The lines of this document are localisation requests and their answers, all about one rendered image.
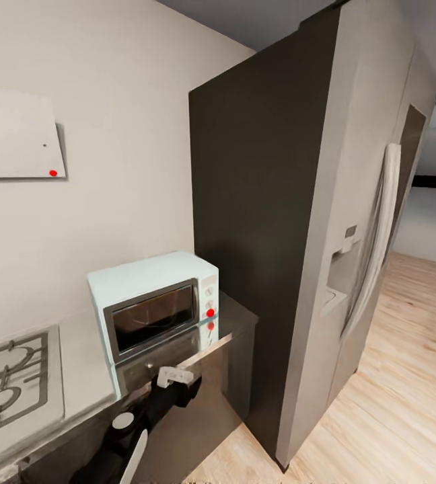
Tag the burner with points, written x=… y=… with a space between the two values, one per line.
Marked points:
x=31 y=386

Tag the fridge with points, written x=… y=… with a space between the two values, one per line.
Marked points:
x=302 y=158

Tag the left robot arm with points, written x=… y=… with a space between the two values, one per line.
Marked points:
x=126 y=437

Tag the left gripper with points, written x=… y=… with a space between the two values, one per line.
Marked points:
x=177 y=393

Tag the range hood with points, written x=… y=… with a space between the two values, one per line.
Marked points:
x=29 y=144

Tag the microwave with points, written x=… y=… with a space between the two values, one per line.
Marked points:
x=139 y=304

